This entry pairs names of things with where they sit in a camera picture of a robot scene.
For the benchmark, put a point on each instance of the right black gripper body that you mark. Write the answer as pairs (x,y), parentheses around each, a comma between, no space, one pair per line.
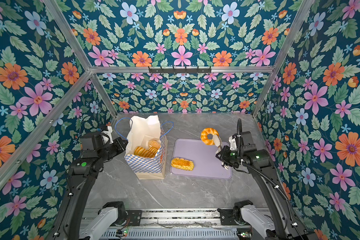
(232,157)

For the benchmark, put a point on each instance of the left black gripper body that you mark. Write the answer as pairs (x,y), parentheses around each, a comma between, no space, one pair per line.
(115,148)

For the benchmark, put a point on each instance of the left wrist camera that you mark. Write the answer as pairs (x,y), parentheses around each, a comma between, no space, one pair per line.
(95,141)

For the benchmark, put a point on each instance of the ring shaped pretzel bread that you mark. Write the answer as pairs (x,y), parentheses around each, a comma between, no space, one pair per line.
(207,136)

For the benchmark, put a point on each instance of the round orange bun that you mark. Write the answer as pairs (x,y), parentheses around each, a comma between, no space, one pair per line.
(154,144)

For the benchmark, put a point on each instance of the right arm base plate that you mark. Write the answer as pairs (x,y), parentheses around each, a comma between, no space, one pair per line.
(231,217)

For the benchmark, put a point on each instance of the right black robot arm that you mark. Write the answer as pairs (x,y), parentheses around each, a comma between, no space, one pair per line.
(284,223)

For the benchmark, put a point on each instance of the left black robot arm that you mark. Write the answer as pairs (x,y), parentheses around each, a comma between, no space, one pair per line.
(81,177)

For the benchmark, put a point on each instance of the black hook rail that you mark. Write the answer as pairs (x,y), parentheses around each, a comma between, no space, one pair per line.
(180,70)

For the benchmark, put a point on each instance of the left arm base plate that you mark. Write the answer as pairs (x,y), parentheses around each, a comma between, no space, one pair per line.
(134,218)

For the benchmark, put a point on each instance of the ridged long bread roll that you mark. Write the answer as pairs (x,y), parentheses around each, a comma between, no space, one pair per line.
(141,152)

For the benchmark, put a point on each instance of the checkered paper bag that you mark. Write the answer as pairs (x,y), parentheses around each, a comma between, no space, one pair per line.
(141,131)

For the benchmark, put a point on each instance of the lavender plastic tray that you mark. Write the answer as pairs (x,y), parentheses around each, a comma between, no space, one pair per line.
(206,165)

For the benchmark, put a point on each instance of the braided pastry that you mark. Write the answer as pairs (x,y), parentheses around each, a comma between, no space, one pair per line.
(182,164)

